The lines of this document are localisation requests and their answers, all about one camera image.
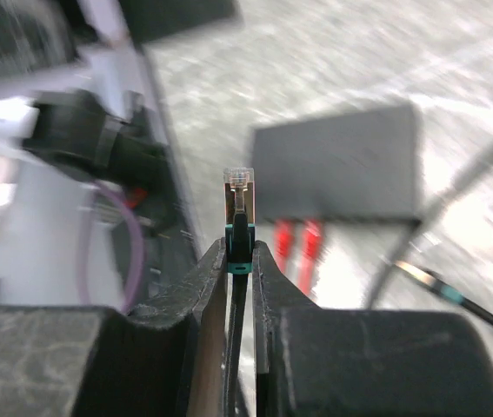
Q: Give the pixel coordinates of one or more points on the black network switch box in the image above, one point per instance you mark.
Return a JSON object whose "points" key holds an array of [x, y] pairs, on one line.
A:
{"points": [[360, 165]]}

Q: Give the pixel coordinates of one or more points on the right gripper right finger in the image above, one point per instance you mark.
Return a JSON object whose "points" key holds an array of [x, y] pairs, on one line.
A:
{"points": [[313, 361]]}

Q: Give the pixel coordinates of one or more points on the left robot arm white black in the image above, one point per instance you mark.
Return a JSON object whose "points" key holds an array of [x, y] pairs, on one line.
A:
{"points": [[91, 207]]}

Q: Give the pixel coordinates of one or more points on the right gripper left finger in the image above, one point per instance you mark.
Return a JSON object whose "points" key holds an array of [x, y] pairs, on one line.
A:
{"points": [[163, 360]]}

